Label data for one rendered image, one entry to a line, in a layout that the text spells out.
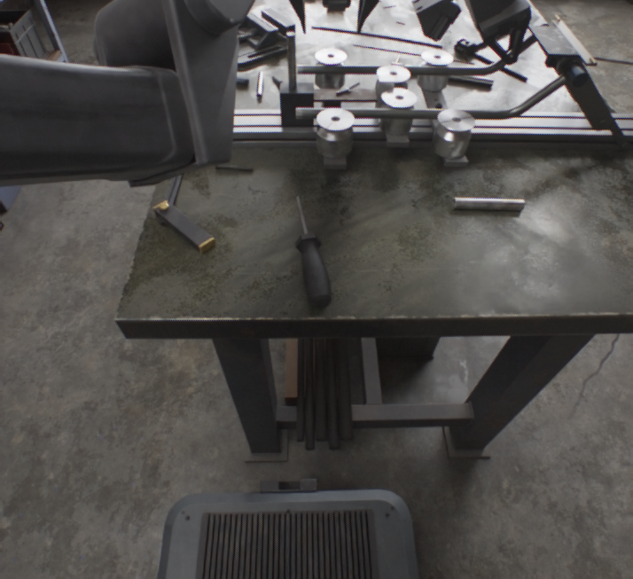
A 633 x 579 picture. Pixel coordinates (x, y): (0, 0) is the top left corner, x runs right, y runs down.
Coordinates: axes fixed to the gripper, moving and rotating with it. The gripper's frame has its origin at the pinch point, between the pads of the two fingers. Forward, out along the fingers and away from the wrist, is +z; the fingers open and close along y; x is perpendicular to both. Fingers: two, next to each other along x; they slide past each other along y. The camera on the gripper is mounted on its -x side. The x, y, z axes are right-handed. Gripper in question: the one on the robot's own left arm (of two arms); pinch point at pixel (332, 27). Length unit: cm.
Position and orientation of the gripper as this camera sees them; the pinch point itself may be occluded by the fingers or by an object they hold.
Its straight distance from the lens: 76.9
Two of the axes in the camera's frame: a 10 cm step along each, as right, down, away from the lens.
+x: -0.1, -8.8, 4.8
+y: 10.0, -0.1, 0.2
